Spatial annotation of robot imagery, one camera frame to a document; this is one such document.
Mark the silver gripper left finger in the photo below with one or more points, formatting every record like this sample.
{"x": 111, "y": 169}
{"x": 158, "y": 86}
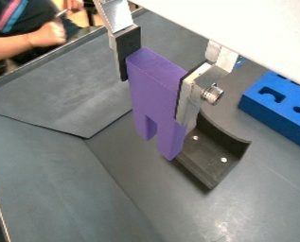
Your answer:
{"x": 123, "y": 33}

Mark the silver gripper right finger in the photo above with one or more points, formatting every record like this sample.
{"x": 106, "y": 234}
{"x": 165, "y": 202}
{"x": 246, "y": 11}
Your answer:
{"x": 198, "y": 84}

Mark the purple double-square peg object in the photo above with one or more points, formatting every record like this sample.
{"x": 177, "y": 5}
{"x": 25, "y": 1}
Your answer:
{"x": 152, "y": 78}

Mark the person's forearm in background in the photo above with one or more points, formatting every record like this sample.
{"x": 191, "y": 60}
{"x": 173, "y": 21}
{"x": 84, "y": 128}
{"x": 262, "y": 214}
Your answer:
{"x": 13, "y": 45}

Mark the blue foam shape-sorting board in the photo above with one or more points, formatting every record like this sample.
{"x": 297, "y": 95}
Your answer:
{"x": 272, "y": 101}

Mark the person's hand in background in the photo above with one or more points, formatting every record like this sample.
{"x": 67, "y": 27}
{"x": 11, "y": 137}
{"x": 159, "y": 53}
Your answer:
{"x": 49, "y": 34}

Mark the dark curved holder block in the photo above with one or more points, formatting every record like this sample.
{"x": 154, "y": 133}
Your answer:
{"x": 210, "y": 154}

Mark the person's dark striped shirt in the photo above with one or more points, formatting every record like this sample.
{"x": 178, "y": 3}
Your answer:
{"x": 23, "y": 16}

